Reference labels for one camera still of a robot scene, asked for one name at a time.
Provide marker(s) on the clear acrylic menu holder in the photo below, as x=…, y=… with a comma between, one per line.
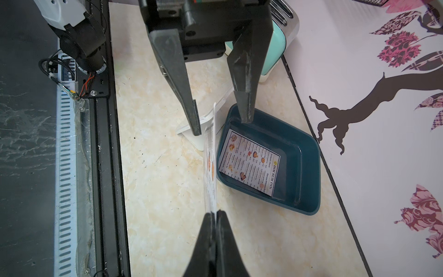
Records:
x=213, y=108

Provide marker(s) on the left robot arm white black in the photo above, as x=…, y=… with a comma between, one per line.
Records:
x=80, y=34

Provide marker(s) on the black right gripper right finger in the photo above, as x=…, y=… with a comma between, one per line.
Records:
x=228, y=258

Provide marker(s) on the black wire basket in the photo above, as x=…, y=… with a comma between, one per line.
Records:
x=377, y=3

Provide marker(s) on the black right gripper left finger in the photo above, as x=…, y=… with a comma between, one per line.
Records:
x=203, y=260

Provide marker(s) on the mint green toaster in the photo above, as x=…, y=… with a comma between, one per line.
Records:
x=277, y=38

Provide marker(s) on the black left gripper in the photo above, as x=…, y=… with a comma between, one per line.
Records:
x=186, y=31

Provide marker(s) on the white slotted cable duct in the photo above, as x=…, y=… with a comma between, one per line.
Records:
x=65, y=230

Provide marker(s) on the teal plastic bin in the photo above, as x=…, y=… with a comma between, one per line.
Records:
x=298, y=181

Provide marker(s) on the new dim sum menu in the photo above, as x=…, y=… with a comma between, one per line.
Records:
x=249, y=162

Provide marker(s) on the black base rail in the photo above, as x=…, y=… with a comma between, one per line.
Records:
x=109, y=217

